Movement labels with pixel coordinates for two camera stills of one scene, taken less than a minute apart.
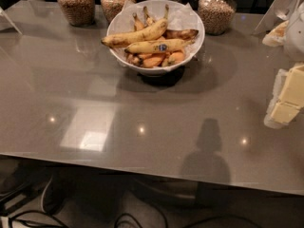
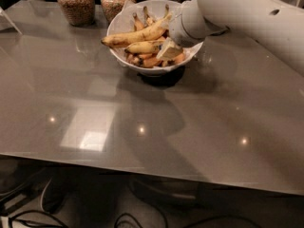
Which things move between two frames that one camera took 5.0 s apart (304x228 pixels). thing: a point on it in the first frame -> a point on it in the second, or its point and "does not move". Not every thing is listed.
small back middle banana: x=148 y=20 does not move
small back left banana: x=139 y=24 does not move
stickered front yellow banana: x=158 y=46 does not move
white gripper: x=295 y=37 -> x=179 y=29
